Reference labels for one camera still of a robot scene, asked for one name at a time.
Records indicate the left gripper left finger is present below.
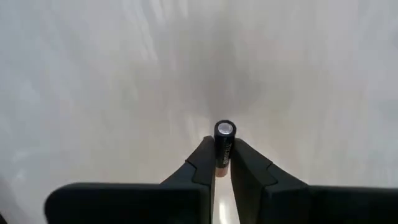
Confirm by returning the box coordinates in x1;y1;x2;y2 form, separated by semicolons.
44;135;216;224

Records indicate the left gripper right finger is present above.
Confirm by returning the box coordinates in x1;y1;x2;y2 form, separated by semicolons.
230;138;398;224

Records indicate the black copper battery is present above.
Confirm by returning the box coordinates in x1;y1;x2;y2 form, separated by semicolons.
213;119;238;178

